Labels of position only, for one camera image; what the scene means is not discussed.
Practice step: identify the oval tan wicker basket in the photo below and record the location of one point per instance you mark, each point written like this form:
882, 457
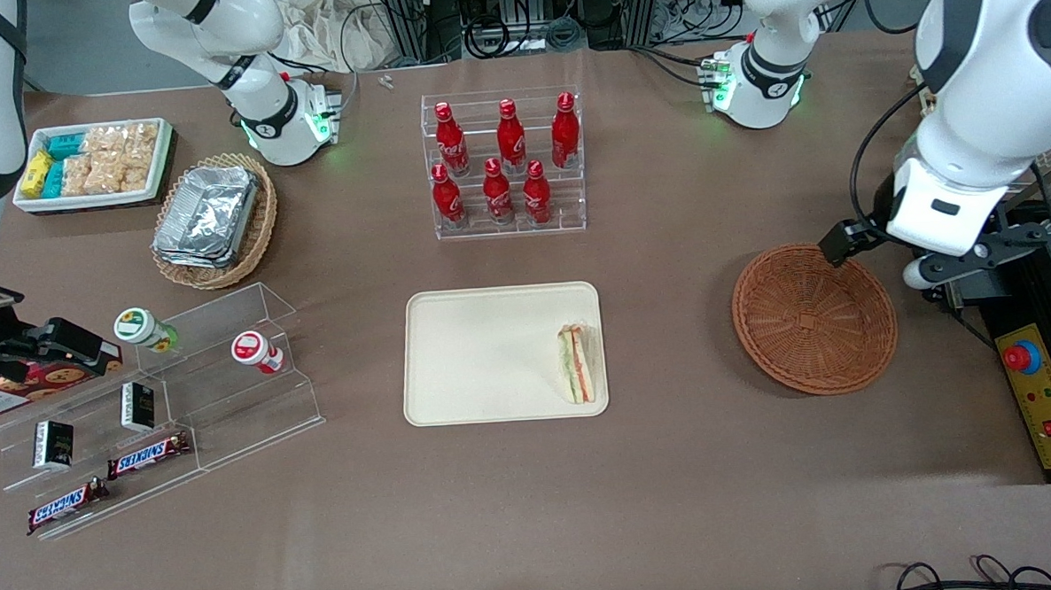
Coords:
261, 227

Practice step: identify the yellow snack packet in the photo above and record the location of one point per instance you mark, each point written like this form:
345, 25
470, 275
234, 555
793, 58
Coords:
36, 174

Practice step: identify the black machine housing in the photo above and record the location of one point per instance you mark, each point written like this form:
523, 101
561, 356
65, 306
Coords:
1023, 309

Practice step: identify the beige plastic tray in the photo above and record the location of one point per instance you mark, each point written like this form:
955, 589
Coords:
493, 354

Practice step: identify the red emergency stop button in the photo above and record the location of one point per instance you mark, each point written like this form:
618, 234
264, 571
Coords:
1020, 358

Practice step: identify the red cookie box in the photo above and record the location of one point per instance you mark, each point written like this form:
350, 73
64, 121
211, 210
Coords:
41, 383

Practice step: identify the clear bag of rice crackers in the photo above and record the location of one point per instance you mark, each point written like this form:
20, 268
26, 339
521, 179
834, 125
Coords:
112, 174
104, 140
77, 175
142, 141

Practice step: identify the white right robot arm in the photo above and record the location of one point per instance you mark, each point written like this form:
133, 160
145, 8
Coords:
247, 23

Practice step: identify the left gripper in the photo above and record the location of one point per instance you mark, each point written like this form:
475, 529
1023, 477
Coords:
877, 223

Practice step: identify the beige cloth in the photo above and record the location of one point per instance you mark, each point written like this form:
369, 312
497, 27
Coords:
328, 33

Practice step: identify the round brown wicker basket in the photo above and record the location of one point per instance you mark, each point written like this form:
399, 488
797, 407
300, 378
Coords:
810, 318

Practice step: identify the red lid drink bottle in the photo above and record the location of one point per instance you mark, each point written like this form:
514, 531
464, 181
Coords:
251, 349

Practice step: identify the triangle sandwich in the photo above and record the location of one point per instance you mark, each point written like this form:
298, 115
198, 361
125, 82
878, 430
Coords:
579, 364

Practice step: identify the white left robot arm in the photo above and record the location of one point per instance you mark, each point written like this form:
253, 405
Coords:
986, 71

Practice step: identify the red cola bottle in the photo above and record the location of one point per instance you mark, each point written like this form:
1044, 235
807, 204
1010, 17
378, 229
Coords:
536, 197
451, 143
565, 134
498, 194
511, 140
448, 201

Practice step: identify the white rectangular snack tray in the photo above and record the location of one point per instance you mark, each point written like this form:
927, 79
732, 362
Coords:
87, 201

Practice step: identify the teal snack packet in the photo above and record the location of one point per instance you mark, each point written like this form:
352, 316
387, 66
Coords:
67, 146
54, 180

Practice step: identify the clear acrylic step shelf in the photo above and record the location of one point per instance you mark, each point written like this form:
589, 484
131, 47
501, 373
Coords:
229, 405

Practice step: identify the clear acrylic bottle rack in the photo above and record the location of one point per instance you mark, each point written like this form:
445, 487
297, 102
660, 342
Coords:
565, 187

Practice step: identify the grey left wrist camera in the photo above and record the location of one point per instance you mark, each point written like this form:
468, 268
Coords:
976, 259

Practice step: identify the stack of foil trays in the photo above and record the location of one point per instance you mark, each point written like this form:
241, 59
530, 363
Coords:
207, 216

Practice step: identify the yellow control panel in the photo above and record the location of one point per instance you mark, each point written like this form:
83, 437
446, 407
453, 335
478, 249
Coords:
1049, 396

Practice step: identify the small black box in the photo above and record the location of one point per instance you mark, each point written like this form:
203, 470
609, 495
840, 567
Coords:
53, 444
137, 407

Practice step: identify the Snickers chocolate bar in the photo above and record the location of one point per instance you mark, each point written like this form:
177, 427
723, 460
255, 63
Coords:
66, 506
147, 456

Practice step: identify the green lid drink bottle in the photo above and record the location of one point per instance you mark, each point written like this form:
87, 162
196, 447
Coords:
137, 326

